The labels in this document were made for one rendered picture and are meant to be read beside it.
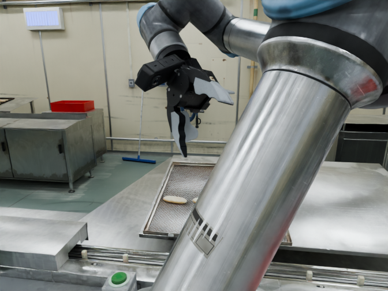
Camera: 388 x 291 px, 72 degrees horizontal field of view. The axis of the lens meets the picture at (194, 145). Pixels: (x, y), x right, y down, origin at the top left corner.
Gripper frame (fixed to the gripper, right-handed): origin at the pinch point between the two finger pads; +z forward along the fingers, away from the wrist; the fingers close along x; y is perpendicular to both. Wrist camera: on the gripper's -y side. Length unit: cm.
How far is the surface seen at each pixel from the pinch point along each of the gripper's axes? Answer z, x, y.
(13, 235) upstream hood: -16, 74, -21
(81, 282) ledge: 6, 63, -6
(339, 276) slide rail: 34, 23, 51
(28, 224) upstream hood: -20, 77, -16
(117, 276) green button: 10.1, 48.5, -1.5
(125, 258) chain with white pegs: 5, 58, 6
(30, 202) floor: -132, 296, 21
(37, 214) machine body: -34, 102, -8
